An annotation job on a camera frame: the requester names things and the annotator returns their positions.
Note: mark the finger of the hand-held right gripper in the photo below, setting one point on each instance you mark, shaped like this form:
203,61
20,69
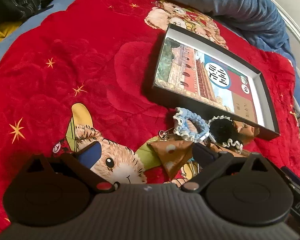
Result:
291,175

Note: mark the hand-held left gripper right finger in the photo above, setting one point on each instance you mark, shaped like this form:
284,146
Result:
202,153

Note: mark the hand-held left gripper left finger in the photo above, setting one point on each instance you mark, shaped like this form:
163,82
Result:
90,155

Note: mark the black scrunchie with white trim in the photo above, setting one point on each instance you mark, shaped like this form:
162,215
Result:
220,130

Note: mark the brown polka dot pouch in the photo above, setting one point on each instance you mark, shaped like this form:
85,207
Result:
172,155

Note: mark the blue crochet scrunchie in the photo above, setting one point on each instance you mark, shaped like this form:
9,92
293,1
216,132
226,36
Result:
187,116

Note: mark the black box with printed picture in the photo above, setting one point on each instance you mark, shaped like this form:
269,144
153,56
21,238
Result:
202,75

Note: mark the metal clip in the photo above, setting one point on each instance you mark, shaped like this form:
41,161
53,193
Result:
165,133
195,168

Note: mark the red printed blanket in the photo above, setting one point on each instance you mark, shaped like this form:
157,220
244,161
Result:
90,55

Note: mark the yellow cloth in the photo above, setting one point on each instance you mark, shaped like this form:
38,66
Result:
0,35

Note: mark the light blue bedsheet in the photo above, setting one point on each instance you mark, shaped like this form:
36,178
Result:
57,5

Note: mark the blue quilt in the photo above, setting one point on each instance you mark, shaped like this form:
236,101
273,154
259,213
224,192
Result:
227,0

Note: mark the white bed frame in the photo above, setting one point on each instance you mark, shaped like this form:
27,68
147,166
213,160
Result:
295,27

